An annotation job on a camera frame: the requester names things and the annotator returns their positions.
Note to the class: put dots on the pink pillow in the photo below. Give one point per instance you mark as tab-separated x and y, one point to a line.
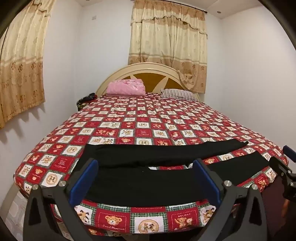
126	87

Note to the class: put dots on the dark cloth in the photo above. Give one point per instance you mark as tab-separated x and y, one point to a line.
84	100

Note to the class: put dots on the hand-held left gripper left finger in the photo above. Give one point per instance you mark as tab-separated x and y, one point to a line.
84	183

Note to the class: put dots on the dark curtain rod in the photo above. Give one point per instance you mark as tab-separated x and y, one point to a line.
203	11

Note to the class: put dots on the beige floral curtain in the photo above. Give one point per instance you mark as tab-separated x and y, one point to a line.
20	69
166	37

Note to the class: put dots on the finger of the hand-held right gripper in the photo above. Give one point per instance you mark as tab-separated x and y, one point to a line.
290	151
279	166

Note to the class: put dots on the cream wooden headboard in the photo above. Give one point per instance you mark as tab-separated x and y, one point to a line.
129	69

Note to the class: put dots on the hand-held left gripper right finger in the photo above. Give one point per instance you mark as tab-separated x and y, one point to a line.
207	183

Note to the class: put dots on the red printed bedspread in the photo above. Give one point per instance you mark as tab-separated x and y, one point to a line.
138	120

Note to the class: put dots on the black pants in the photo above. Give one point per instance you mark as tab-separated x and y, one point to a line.
138	185

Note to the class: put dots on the striped pillow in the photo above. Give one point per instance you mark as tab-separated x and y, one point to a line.
178	93

